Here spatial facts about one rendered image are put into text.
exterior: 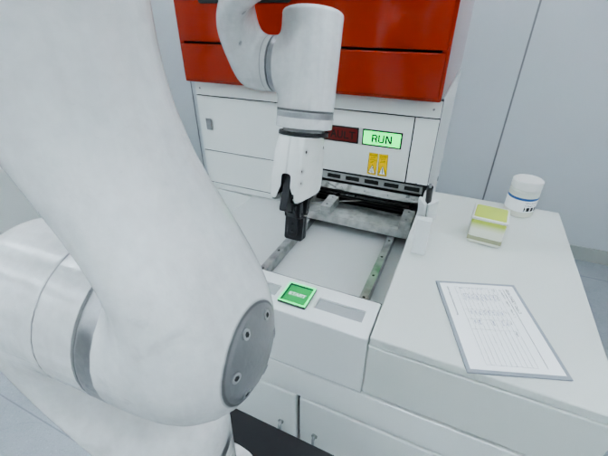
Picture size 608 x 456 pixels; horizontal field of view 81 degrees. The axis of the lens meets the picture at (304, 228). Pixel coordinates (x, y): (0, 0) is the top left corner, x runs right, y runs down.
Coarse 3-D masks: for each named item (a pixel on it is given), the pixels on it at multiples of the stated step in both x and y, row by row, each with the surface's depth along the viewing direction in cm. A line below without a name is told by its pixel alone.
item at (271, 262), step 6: (312, 222) 117; (306, 228) 113; (288, 240) 104; (294, 240) 106; (282, 246) 101; (288, 246) 103; (276, 252) 99; (282, 252) 100; (270, 258) 96; (276, 258) 97; (282, 258) 101; (264, 264) 94; (270, 264) 94; (276, 264) 98; (270, 270) 95
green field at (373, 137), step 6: (366, 132) 106; (372, 132) 105; (378, 132) 104; (384, 132) 104; (366, 138) 107; (372, 138) 106; (378, 138) 105; (384, 138) 104; (390, 138) 104; (396, 138) 103; (372, 144) 107; (378, 144) 106; (384, 144) 105; (390, 144) 104; (396, 144) 104
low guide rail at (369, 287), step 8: (392, 240) 104; (384, 248) 100; (384, 256) 97; (376, 264) 94; (384, 264) 97; (376, 272) 91; (368, 280) 88; (376, 280) 91; (368, 288) 86; (360, 296) 84; (368, 296) 84
